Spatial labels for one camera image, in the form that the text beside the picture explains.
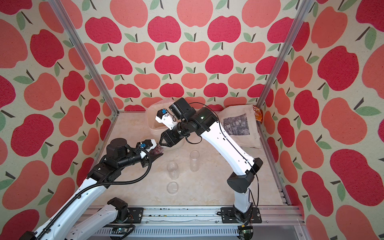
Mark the tall clear jar of rosebuds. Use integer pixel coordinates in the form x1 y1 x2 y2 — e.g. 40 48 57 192
190 150 200 172

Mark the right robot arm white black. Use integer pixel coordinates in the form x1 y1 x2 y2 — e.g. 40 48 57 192
156 98 263 225

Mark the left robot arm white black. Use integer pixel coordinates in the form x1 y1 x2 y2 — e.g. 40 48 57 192
20 138 161 240

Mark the cream trash bin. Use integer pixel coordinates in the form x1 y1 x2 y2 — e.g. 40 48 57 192
146 99 174 142

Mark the pink plastic bin liner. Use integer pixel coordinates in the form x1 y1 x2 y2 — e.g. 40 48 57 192
145 98 181 140

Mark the white Monet tote bag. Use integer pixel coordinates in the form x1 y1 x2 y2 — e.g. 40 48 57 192
218 105 262 149

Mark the orange snack packet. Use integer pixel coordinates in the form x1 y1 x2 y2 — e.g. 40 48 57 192
253 105 263 123

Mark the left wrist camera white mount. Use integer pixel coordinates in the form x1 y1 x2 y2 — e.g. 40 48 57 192
136 139 157 152

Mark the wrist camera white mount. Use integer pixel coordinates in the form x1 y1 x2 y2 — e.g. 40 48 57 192
136 139 157 152
156 109 178 130

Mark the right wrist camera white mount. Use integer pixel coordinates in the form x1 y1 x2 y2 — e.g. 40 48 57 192
156 109 178 130

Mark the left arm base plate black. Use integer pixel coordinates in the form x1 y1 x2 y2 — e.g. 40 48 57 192
121 207 144 224

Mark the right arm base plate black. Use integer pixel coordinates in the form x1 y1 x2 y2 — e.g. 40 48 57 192
217 207 263 225

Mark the left aluminium corner post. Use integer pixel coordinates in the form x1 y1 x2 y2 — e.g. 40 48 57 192
49 0 120 116

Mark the aluminium corner post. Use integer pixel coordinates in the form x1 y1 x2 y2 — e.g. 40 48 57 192
255 0 315 108
49 0 120 116

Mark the aluminium front rail frame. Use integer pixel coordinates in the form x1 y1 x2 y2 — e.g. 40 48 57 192
77 206 311 240

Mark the right aluminium corner post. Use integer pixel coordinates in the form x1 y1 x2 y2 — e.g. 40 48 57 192
255 0 315 108

